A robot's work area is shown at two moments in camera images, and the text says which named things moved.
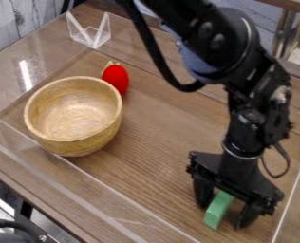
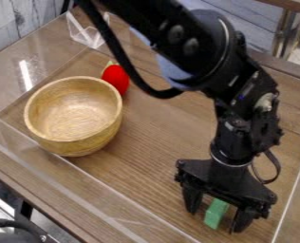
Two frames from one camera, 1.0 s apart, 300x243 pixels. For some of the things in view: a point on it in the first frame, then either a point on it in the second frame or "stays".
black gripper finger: [203, 191] → [192, 196]
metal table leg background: [289, 33] stays
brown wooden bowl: [73, 112] stays
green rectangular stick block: [216, 209] stays
